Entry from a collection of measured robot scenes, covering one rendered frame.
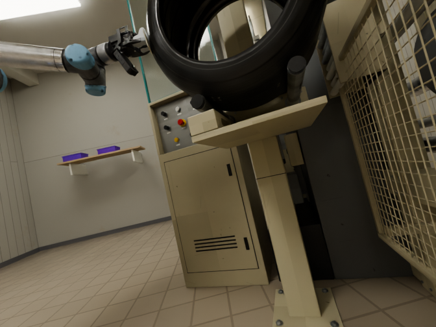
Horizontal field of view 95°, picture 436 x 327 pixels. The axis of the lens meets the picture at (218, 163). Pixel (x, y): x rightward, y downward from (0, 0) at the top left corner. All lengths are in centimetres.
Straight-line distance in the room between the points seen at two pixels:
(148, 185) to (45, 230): 221
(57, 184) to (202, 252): 429
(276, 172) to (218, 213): 51
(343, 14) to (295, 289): 109
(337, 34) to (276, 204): 69
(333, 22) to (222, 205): 100
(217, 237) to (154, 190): 325
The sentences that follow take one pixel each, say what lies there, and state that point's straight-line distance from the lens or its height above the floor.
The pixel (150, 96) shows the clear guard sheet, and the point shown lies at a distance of 156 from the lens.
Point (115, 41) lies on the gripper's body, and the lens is 101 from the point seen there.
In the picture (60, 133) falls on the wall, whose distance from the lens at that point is 538.
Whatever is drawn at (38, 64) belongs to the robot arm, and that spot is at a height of 117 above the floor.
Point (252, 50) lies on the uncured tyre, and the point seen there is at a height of 97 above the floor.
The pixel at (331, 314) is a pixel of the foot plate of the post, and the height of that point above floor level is 1.
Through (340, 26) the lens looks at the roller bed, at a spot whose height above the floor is 110.
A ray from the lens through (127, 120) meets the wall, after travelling 479.
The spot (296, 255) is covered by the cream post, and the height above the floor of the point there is 27.
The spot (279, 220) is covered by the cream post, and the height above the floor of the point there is 42.
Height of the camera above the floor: 67
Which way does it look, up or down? 3 degrees up
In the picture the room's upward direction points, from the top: 13 degrees counter-clockwise
